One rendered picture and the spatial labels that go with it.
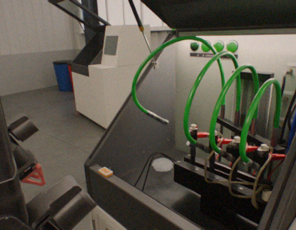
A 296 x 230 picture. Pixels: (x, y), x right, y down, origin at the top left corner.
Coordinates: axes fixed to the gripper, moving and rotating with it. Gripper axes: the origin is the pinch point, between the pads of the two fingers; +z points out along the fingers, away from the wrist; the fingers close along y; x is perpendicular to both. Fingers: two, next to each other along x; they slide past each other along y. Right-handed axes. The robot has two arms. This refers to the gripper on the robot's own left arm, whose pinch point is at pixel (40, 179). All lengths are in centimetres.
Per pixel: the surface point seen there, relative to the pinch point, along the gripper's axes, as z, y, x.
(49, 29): 31, 680, -190
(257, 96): -6, -46, -53
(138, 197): 15.0, -22.1, -19.2
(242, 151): 2, -47, -42
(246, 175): 25, -39, -49
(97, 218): 33.3, 3.0, -4.0
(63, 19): 27, 692, -244
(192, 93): -9, -31, -46
